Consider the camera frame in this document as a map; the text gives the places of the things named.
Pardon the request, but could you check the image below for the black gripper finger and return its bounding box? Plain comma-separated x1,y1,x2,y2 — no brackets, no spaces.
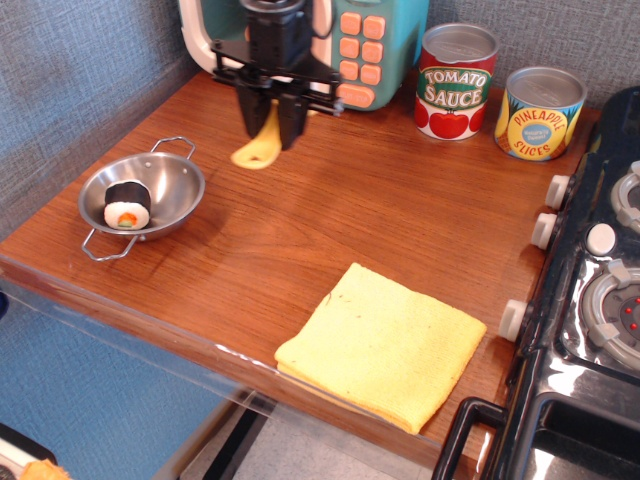
278,94,308,150
236,82,272,138

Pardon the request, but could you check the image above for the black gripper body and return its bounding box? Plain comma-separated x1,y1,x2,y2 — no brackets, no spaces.
211,9,344,116

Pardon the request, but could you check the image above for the yellow dish brush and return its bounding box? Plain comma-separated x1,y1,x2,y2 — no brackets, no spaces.
230,101,282,170

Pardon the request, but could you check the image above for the yellow folded cloth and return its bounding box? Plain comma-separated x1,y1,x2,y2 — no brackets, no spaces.
275,263,487,435

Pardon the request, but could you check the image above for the white stove knob top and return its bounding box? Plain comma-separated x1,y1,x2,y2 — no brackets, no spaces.
545,175,571,210

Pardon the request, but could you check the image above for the toy sushi roll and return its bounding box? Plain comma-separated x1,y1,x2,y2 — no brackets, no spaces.
103,180,151,230

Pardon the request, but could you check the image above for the black toy stove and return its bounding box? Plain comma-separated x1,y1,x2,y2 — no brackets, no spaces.
433,87,639,479

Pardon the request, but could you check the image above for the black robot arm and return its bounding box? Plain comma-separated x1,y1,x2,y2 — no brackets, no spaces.
211,1,343,150

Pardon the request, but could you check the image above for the orange plush object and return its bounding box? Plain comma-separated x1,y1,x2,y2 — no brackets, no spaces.
20,459,71,480

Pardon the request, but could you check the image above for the tomato sauce can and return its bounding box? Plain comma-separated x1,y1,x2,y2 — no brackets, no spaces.
414,23,499,141

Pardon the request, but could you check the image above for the pineapple slices can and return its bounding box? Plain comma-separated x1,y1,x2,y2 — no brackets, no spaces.
494,66,587,162

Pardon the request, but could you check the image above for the white stove knob middle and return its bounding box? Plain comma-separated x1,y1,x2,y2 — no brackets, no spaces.
530,213,557,250

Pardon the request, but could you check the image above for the teal toy microwave oven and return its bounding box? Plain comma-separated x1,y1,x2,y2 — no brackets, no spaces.
178,0,429,111

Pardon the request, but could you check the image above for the white stove knob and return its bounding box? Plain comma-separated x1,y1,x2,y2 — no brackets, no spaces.
498,299,528,342
530,213,557,250
545,175,571,210

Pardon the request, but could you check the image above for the small steel bowl with handles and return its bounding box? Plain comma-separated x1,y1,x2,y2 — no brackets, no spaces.
78,136,205,262

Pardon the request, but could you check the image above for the white stove knob bottom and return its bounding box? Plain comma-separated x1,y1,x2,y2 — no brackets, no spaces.
498,299,528,342

